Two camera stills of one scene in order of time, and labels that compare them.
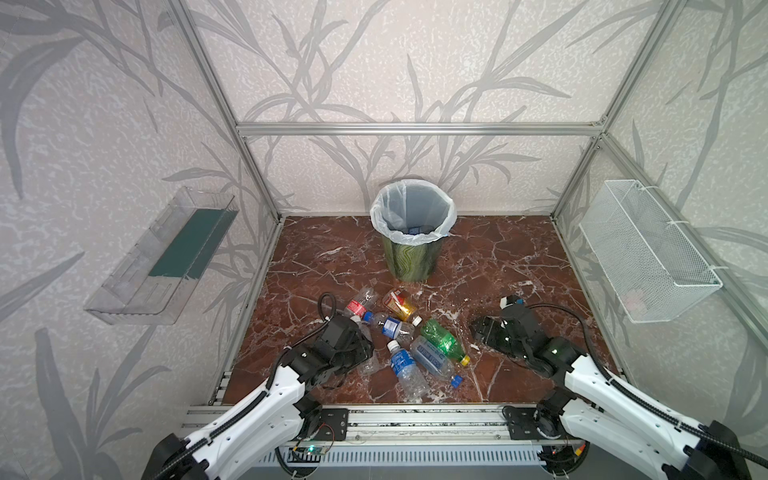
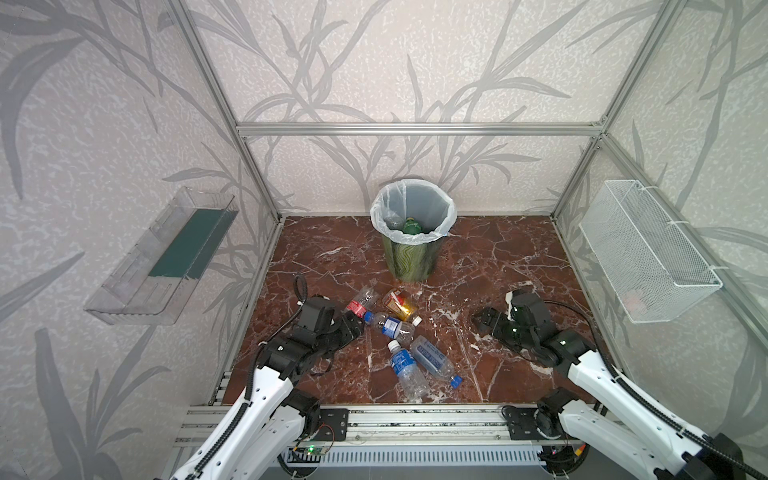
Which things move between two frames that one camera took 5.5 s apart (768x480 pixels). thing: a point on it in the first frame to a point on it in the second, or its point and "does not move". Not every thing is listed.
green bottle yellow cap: x=448 y=343 to x=411 y=226
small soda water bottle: x=396 y=329 does not move
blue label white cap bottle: x=413 y=383 does not move
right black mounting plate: x=521 y=423 does not move
